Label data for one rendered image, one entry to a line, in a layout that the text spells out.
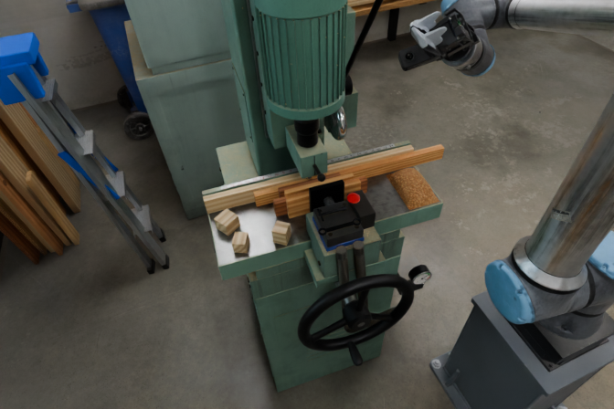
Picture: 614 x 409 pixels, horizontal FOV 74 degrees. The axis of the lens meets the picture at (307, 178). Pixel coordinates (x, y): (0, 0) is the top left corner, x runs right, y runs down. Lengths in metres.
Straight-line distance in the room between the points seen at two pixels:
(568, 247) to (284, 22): 0.69
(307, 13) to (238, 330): 1.47
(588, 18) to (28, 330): 2.30
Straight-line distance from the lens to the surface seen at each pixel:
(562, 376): 1.38
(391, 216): 1.07
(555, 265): 0.99
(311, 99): 0.84
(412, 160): 1.20
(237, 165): 1.38
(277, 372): 1.62
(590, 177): 0.86
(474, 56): 1.07
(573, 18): 1.07
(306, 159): 0.97
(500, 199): 2.52
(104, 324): 2.14
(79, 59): 3.39
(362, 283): 0.88
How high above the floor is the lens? 1.70
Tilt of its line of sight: 44 degrees down
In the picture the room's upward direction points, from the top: 3 degrees counter-clockwise
